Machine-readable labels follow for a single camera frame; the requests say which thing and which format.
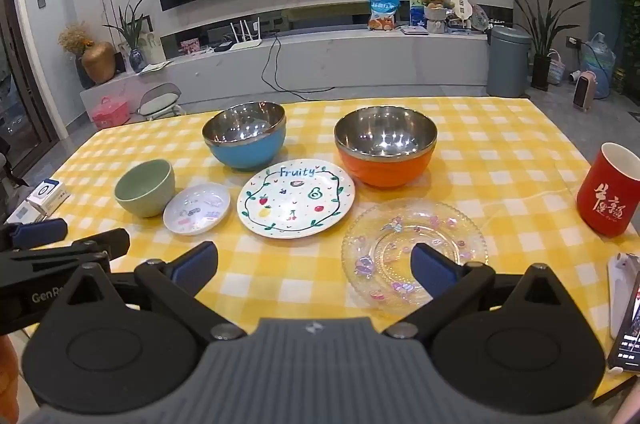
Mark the leafy green plant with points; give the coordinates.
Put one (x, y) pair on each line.
(625, 3)

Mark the grey notebook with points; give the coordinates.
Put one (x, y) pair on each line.
(25, 214)

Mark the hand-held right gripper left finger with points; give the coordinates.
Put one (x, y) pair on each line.
(192, 266)

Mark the glass sliding door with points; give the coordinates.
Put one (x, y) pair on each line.
(25, 78)

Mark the grey folding chair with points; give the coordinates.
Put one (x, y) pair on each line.
(160, 101)

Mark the yellow checked tablecloth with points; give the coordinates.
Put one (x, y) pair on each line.
(300, 274)

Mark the woven basket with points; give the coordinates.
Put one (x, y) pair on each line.
(556, 71)

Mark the dried flower bunch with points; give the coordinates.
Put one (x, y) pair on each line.
(75, 37)

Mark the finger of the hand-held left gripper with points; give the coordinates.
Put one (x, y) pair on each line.
(42, 231)
(105, 244)

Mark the grey trash bin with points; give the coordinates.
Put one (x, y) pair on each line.
(507, 63)

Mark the white picture frame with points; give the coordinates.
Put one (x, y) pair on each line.
(152, 48)

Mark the green ceramic bowl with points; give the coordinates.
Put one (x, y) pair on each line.
(145, 199)

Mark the white plastic case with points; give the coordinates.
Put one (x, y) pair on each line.
(617, 284)

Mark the green plant in blue vase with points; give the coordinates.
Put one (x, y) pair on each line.
(135, 58)

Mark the pink photo card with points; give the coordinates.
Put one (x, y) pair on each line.
(189, 46)

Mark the blue water jug in bag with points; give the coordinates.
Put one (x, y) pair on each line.
(600, 63)

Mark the blue snack bag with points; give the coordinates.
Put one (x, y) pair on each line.
(384, 11)

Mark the white hand fan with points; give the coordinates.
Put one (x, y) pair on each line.
(461, 6)

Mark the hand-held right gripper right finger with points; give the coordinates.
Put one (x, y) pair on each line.
(430, 264)

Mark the white box with blue print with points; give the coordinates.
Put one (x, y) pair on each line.
(47, 196)

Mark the orange steel bowl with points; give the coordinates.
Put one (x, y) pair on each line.
(385, 168)

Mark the beige space heater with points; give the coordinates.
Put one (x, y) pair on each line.
(585, 91)

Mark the black smartphone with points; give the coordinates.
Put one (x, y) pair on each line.
(630, 329)

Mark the gold vase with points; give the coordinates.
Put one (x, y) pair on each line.
(99, 63)

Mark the small white printed plate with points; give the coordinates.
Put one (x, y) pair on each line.
(197, 209)

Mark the red cup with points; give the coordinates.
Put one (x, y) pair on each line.
(607, 204)

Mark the white router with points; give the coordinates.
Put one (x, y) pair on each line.
(245, 44)

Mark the tall plant in black pot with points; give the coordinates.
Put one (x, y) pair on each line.
(542, 68)

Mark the blue steel bowl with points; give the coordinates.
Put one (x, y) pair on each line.
(245, 153)

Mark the white fruit-print plate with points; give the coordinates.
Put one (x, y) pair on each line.
(295, 204)

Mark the clear glass plate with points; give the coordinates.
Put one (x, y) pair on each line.
(380, 244)

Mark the blue printed box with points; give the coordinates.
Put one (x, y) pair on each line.
(417, 17)

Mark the pink plastic basket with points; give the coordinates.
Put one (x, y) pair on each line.
(110, 113)

